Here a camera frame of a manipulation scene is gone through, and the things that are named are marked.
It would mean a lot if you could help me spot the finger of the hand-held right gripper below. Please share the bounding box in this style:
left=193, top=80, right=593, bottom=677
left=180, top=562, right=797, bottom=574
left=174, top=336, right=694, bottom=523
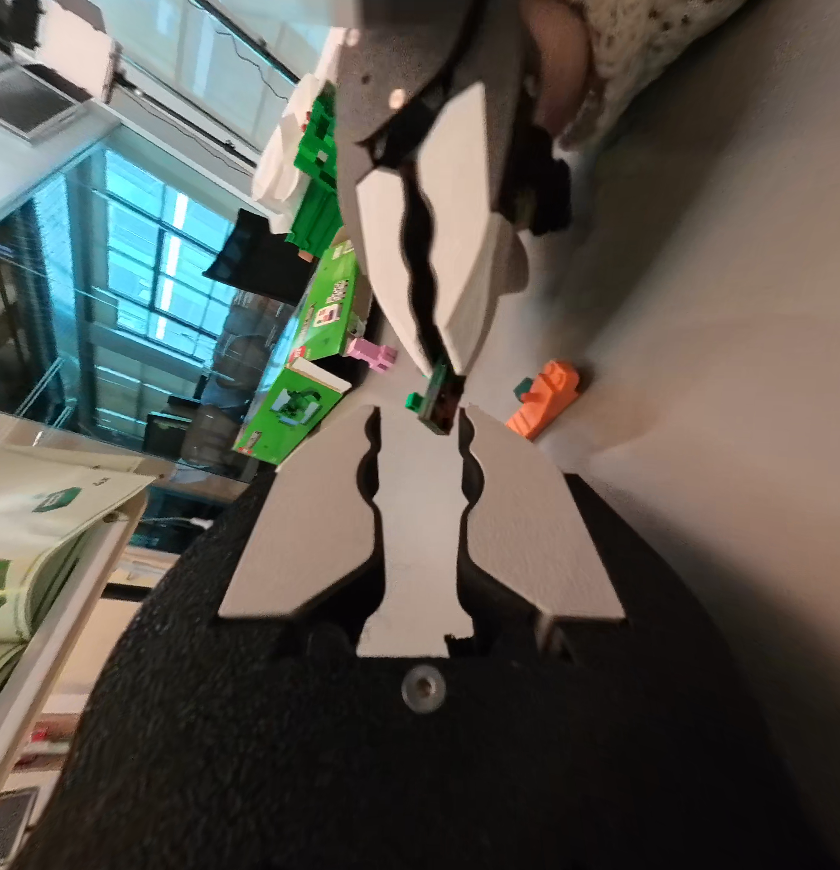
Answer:
left=415, top=78, right=531, bottom=378
left=354, top=166, right=444, bottom=376

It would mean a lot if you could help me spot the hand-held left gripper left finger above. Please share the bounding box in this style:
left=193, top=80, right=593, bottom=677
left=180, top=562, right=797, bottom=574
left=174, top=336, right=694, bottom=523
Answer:
left=217, top=405, right=386, bottom=621

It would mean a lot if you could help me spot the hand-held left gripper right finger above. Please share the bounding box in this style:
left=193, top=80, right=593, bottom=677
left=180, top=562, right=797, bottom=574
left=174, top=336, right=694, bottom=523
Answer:
left=459, top=405, right=628, bottom=623

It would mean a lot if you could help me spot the green white lego assembly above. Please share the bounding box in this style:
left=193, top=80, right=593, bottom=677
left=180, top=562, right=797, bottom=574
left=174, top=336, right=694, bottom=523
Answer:
left=404, top=360, right=465, bottom=436

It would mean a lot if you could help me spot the person's right forearm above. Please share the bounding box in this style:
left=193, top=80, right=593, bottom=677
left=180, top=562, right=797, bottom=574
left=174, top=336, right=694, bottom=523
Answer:
left=552, top=0, right=754, bottom=150

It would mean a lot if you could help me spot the pink lego pig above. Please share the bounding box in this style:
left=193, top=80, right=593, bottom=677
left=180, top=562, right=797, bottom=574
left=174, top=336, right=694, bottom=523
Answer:
left=345, top=333, right=399, bottom=375

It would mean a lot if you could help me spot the green lego creeper figure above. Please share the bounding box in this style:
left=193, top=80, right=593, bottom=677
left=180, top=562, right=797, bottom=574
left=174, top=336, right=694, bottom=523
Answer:
left=292, top=88, right=343, bottom=188

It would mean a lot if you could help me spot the green lego set box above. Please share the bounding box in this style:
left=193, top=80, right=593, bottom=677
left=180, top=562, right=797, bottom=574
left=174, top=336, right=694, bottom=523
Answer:
left=231, top=241, right=377, bottom=466

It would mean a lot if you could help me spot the lego instruction booklet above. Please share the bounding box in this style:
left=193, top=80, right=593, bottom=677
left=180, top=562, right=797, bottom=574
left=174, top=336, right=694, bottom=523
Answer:
left=0, top=442, right=156, bottom=708

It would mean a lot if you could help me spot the person's right hand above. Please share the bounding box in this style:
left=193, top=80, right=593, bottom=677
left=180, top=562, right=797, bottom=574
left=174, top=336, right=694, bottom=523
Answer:
left=521, top=0, right=592, bottom=135

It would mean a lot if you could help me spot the green plastic crate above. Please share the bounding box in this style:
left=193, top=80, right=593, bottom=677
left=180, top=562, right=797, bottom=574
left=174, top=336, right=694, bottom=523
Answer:
left=284, top=180, right=346, bottom=252

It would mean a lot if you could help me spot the black office chair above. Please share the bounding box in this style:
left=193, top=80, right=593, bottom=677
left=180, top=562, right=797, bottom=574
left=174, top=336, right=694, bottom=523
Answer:
left=203, top=207, right=319, bottom=303

